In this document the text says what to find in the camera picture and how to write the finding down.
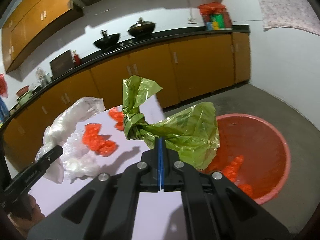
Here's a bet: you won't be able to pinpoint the hanging red plastic bag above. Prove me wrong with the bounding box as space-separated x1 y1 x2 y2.
0 74 8 98

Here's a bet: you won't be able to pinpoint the lower wooden cabinets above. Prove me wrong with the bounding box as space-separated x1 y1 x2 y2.
0 24 251 173

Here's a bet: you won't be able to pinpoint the long red plastic bag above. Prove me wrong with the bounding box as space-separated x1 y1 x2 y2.
207 154 254 197

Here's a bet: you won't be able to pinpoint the olive green plastic bag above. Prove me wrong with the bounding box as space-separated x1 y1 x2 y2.
122 75 220 170

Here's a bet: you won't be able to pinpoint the stacked bowls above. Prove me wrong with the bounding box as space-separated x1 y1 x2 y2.
16 86 33 106

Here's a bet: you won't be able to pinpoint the pink floral curtain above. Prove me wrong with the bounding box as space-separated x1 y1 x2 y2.
258 0 319 35

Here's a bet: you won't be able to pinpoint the person left hand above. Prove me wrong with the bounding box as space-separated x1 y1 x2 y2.
8 194 45 239

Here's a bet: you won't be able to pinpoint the lilac table cloth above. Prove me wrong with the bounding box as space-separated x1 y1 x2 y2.
30 111 187 239

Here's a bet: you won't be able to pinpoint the red bottle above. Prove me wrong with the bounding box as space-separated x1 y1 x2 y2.
72 50 81 66

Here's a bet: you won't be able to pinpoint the glass jar with bag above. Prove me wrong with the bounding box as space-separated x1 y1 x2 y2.
35 67 52 88

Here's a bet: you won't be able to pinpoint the red bag with containers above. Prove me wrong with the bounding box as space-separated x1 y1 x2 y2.
198 2 232 31

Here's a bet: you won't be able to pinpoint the right black wok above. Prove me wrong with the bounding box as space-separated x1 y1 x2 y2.
127 17 156 37

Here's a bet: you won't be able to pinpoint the left black wok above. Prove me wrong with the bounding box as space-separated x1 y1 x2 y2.
93 30 120 50

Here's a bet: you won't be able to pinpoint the black wok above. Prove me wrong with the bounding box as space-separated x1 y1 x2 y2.
127 17 156 37
93 30 120 50

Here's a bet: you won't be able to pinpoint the crumpled red plastic bag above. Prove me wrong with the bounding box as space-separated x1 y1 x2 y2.
108 107 124 131

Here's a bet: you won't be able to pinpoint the red plastic basket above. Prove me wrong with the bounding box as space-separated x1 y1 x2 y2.
203 113 291 205

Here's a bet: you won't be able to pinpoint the white plastic bag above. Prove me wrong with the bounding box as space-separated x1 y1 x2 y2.
35 97 105 184

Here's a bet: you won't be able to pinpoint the dark cutting board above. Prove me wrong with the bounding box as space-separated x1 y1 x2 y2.
50 50 74 80

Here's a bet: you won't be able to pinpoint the upper left wooden cabinet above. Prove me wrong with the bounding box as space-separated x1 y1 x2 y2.
2 0 84 73

